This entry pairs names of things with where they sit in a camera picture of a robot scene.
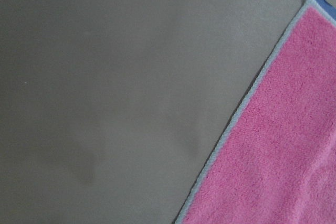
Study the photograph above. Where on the pink towel with grey edge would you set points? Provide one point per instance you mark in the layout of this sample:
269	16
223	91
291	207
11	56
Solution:
275	162

